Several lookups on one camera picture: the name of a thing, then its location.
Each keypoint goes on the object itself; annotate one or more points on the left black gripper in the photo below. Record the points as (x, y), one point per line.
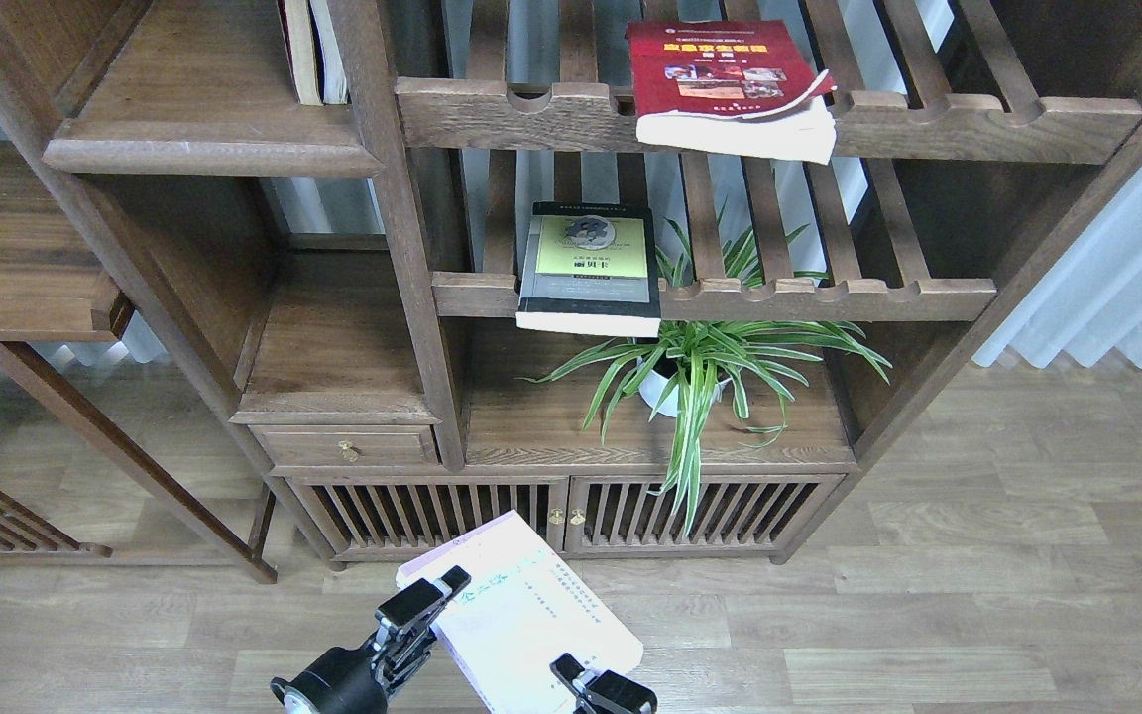
(365, 679)

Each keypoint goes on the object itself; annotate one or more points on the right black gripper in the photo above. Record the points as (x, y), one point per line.
(607, 692)

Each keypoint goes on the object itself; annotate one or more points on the pale lilac cover book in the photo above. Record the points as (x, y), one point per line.
(523, 608)

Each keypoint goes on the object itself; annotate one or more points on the red cover book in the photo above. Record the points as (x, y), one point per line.
(726, 87)

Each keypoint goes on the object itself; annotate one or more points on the brass drawer knob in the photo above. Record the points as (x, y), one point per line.
(348, 452)

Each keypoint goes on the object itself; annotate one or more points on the white plant pot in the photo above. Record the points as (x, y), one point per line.
(660, 390)

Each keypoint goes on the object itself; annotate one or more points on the green spider plant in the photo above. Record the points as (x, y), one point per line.
(764, 349)

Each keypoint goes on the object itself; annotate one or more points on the black and yellow book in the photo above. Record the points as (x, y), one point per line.
(590, 269)

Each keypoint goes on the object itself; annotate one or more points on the dark wooden bookshelf cabinet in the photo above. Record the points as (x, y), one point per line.
(330, 274)

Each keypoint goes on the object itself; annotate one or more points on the white upright book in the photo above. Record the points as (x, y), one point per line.
(334, 87)

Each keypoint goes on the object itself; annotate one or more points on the wooden side table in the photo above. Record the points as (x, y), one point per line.
(52, 289)

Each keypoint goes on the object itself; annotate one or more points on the beige upright book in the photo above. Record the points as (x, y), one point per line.
(301, 48)

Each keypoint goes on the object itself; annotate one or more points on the white curtain right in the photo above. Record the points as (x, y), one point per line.
(1090, 303)

